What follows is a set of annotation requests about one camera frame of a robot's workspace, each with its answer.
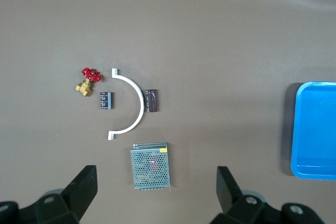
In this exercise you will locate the tall brown electrolytic capacitor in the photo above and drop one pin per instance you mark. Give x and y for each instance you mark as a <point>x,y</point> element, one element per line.
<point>152,100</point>

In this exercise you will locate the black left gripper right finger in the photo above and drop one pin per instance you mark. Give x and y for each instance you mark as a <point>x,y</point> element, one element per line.
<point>236,208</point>

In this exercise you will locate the perforated metal power supply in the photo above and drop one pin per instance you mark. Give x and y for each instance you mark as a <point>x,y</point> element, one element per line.
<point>151,166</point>

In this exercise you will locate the white curved plastic bracket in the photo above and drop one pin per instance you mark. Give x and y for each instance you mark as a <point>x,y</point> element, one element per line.
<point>140,98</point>

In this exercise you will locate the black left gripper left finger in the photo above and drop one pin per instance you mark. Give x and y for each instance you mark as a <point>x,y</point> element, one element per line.
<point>73,197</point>

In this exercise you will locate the short black electrolytic capacitor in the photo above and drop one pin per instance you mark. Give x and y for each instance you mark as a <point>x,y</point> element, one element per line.
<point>106,100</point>

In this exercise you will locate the blue plastic tray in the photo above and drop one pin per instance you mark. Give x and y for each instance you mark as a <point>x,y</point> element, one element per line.
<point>315,129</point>

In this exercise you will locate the brown table mat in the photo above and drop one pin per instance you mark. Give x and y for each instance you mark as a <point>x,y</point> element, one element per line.
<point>183,37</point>

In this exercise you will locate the brass valve red handwheel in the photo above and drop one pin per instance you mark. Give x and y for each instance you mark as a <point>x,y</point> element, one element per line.
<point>85,87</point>

